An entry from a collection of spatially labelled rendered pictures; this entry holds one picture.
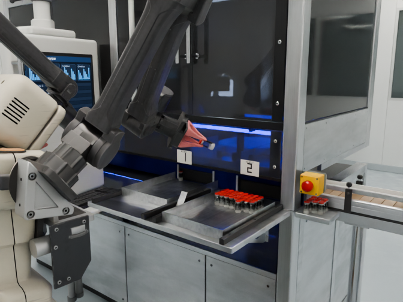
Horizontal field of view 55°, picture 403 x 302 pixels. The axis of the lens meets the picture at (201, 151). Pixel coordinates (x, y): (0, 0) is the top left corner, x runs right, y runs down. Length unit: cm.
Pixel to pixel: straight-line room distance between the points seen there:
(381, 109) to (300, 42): 470
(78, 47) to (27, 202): 125
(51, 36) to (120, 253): 118
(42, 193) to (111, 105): 22
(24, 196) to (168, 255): 127
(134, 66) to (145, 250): 143
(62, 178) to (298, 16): 97
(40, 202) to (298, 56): 98
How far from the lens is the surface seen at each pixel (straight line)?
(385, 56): 605
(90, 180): 204
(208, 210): 147
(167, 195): 166
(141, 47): 79
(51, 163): 81
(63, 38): 191
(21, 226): 99
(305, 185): 141
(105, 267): 242
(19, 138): 92
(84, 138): 85
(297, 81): 142
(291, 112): 143
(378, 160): 617
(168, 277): 204
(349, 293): 172
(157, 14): 78
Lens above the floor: 139
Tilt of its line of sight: 11 degrees down
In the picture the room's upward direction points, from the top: straight up
